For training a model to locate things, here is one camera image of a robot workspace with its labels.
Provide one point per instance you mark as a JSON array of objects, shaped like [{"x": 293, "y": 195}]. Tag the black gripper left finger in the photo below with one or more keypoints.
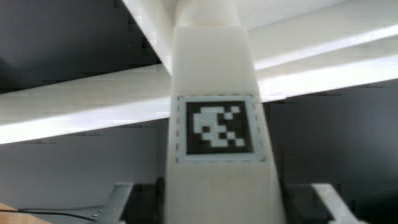
[{"x": 133, "y": 206}]

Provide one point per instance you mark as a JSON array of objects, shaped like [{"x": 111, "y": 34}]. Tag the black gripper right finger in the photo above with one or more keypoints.
[{"x": 314, "y": 205}]

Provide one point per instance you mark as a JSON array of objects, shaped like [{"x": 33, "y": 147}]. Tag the white desk leg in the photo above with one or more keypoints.
[{"x": 220, "y": 177}]

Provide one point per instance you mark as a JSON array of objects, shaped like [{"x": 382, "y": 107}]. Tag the white front fence rail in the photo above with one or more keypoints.
[{"x": 314, "y": 53}]

